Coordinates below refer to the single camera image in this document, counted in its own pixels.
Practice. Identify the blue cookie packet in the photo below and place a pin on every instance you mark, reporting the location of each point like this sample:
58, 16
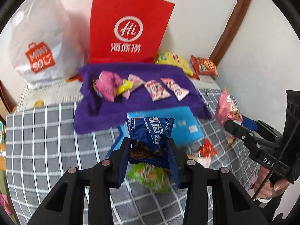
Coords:
150, 131

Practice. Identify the red paper bag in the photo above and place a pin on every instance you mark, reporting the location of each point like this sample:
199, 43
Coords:
131, 11

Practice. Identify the pink chips packet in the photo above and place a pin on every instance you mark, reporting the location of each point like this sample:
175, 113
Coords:
225, 107

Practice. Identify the magenta snack packet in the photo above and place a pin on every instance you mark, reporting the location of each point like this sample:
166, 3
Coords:
106, 86

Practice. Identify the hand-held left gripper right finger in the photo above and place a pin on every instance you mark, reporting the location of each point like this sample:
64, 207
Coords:
174, 161

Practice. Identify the small pink candy packet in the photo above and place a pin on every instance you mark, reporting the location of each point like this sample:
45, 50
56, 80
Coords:
136, 80

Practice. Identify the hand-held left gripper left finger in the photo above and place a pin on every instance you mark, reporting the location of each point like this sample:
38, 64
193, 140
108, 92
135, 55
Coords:
124, 159

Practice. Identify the person's right hand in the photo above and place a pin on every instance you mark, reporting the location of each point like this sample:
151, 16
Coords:
263, 185

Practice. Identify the brown wooden door frame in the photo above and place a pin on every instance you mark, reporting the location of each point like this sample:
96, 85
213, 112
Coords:
234, 21

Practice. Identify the purple cloth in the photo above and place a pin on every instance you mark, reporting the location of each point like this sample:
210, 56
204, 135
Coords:
140, 109

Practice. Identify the blue tissue box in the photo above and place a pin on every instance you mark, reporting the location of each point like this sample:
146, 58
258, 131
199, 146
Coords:
187, 121

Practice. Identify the yellow chips bag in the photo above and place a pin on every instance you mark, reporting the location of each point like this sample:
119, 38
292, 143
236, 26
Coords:
173, 61

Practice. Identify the small red snack packet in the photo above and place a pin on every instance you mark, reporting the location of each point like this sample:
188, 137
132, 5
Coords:
207, 148

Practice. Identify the white plastic shopping bag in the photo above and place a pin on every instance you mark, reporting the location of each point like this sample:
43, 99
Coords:
46, 23

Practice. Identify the small yellow snack packet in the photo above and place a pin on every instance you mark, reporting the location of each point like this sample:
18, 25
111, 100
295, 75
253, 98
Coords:
124, 87

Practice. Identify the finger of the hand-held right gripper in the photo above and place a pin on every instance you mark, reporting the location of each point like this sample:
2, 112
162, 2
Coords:
250, 123
236, 129

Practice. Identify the green snack packet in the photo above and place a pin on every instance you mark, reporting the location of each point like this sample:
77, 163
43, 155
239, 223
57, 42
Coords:
147, 175

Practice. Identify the grey checked tablecloth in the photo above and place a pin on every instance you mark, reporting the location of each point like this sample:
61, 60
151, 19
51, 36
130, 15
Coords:
46, 133

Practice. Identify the red chips bag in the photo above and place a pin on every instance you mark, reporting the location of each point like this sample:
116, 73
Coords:
204, 66

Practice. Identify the white and pink snack packet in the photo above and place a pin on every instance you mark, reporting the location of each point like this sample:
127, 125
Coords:
202, 162

